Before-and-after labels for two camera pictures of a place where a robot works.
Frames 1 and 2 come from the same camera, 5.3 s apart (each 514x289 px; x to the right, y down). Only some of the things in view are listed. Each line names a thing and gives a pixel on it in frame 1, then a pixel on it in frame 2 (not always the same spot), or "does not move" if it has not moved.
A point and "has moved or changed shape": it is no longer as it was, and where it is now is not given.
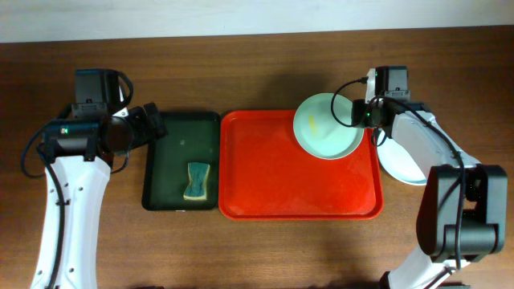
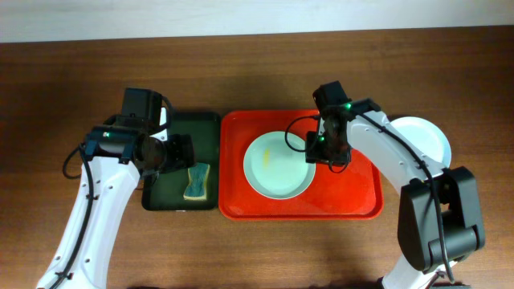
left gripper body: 140,128 -> 178,154
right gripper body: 362,116 -> 324,149
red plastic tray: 265,172 does not move
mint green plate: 320,133 has moved or changed shape
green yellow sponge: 196,189 does not move
